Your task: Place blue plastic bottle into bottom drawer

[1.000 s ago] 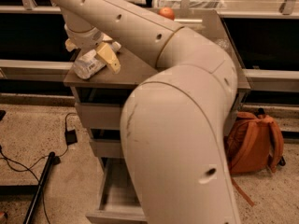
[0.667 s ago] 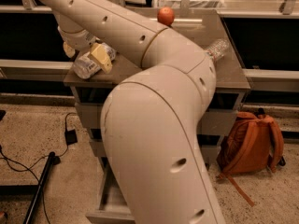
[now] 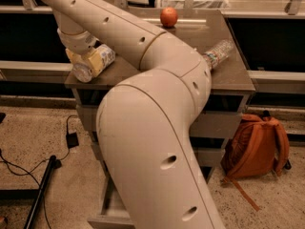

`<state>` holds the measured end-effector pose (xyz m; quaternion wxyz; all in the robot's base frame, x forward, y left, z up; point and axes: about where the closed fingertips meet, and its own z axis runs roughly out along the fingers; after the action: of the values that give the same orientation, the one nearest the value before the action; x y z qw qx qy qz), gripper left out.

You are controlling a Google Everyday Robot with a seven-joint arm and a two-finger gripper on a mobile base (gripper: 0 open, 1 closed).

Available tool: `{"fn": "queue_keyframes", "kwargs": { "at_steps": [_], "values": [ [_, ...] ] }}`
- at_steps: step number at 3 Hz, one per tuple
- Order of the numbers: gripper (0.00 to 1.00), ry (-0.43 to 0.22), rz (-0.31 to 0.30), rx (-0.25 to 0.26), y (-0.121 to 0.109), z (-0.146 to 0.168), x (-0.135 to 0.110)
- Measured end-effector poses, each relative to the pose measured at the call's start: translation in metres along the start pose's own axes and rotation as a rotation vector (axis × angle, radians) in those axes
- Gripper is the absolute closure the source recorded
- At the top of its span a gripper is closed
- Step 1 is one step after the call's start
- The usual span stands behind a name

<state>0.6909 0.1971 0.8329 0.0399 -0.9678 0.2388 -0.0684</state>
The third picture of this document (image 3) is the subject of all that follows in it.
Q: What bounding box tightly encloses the metal railing frame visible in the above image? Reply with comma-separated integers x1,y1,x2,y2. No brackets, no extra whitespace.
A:
1,0,304,96

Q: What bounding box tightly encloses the grey open bottom drawer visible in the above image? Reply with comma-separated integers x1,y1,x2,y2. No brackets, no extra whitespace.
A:
89,162,217,229

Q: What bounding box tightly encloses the orange backpack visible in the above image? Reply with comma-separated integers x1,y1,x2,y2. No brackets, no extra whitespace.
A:
221,111,292,211

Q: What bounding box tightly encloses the clear plastic water bottle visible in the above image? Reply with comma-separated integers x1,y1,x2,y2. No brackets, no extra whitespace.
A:
202,40,234,70

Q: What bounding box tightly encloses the black power adapter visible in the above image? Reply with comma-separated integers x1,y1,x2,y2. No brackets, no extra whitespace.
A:
66,133,79,149

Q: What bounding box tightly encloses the grey drawer cabinet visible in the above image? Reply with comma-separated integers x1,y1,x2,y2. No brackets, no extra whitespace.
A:
65,10,254,221

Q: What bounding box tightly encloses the black cable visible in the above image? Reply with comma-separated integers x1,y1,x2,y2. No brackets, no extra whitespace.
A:
0,114,79,229

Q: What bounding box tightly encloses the orange fruit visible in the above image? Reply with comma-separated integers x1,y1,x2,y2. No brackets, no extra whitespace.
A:
160,7,178,28

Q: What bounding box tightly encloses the blue labelled plastic bottle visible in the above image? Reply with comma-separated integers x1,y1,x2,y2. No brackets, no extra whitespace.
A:
72,44,115,83

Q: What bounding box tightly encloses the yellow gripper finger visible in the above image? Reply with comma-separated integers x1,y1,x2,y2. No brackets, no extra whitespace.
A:
83,49,104,77
65,49,79,67

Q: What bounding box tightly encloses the black metal stand leg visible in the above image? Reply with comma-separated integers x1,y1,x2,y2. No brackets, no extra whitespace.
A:
0,156,61,229

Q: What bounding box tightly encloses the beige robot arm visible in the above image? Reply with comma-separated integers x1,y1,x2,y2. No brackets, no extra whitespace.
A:
42,0,225,229

